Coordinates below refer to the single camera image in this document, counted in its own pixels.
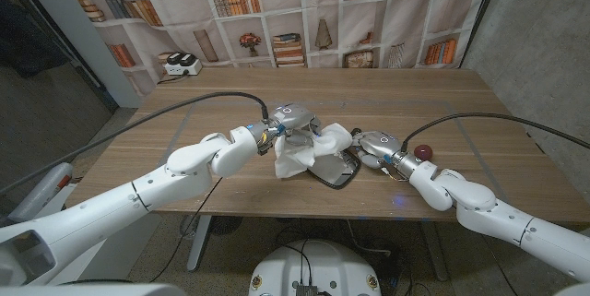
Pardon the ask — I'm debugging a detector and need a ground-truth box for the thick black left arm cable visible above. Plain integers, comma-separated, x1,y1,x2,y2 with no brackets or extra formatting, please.
0,91,271,195

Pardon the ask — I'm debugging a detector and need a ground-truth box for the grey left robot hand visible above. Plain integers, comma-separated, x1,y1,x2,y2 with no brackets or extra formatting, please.
269,103,324,149

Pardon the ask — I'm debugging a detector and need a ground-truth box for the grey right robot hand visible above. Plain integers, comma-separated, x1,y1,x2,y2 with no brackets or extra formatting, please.
352,130,403,171

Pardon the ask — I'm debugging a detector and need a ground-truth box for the grey table leg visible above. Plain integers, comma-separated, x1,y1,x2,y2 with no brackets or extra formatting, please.
421,220,451,282

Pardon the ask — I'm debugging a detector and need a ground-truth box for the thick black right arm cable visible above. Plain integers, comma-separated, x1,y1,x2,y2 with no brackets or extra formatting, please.
399,112,590,152

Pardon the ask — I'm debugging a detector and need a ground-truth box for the printed bookshelf backdrop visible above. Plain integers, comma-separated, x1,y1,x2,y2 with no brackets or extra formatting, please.
53,0,497,97

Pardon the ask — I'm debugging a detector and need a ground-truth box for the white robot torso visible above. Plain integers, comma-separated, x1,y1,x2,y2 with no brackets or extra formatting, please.
248,239,383,296

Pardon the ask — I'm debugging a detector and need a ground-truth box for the black framed hand mirror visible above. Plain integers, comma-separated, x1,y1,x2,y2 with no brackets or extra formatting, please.
307,127,363,191

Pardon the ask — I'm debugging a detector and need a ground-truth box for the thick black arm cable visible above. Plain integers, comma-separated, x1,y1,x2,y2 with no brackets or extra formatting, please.
399,112,590,152
0,91,271,195

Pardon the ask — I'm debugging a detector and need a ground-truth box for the dark red ball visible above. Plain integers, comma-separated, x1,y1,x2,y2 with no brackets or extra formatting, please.
413,144,434,162

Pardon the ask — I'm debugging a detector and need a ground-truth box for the black backdrop stand pole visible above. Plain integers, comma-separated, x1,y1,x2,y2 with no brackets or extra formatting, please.
458,0,508,69

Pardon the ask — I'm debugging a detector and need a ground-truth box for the grey cylinder with red mark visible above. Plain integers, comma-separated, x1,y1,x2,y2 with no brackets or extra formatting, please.
7,161,74,223

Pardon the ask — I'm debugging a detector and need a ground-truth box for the white table leg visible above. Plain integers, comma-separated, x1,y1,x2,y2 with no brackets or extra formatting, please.
186,215,213,272

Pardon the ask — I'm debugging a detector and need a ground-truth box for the white cloth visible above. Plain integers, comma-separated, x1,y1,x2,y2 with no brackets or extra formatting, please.
274,123,354,180

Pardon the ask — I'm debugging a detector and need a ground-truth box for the white power adapter box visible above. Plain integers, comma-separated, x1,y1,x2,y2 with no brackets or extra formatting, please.
162,51,203,77

